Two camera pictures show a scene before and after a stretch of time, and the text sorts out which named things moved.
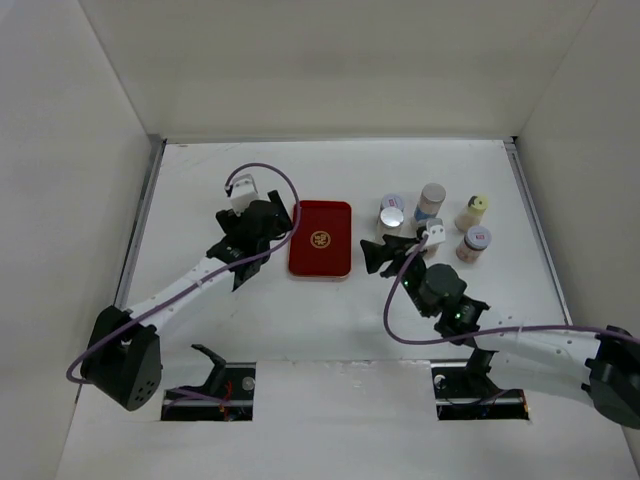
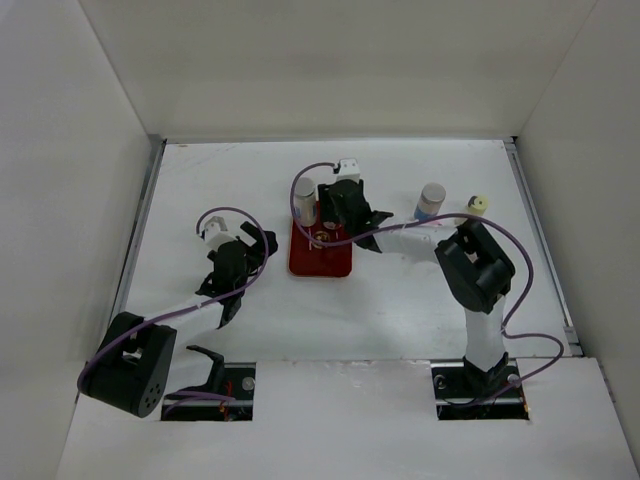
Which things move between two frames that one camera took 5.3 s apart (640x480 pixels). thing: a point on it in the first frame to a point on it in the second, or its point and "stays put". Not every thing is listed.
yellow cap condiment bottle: [472, 213] stays put
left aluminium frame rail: [157, 148] stays put
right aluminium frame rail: [543, 241] stays put
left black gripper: [230, 221] to [256, 250]
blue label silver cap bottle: [430, 201] stays put
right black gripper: [394, 249] to [326, 201]
